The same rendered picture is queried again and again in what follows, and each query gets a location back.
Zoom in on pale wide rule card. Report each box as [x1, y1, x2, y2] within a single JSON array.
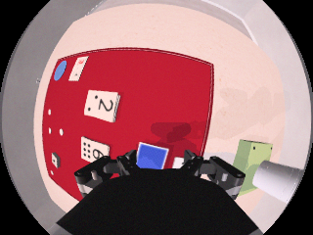
[[67, 56, 90, 82]]

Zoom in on blue-backed plywood card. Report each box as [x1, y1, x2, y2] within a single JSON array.
[[135, 141, 170, 170]]

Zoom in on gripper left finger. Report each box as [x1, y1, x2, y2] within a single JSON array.
[[73, 149, 140, 199]]

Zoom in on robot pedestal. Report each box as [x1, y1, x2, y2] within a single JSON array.
[[233, 139, 274, 197]]

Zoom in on grey block with peg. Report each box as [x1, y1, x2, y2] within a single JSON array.
[[51, 152, 62, 169]]

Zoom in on blue flat disc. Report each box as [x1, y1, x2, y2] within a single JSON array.
[[53, 60, 68, 81]]

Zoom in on white card pile six pips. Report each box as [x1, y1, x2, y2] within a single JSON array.
[[80, 135, 112, 164]]

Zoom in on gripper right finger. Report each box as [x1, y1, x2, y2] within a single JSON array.
[[182, 149, 246, 201]]

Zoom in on pale beige stone table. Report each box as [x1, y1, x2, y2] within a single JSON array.
[[33, 3, 288, 223]]

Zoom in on red felt mat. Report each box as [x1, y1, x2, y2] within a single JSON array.
[[41, 47, 215, 202]]

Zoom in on white card pile two pips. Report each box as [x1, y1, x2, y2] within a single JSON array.
[[83, 89, 121, 123]]

